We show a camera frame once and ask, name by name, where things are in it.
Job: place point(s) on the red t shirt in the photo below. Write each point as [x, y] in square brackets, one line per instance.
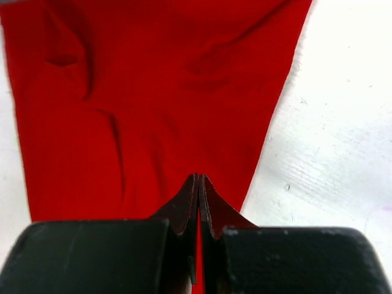
[118, 102]

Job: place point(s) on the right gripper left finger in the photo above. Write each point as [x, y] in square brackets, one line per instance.
[152, 255]

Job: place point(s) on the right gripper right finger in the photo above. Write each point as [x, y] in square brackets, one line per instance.
[240, 257]

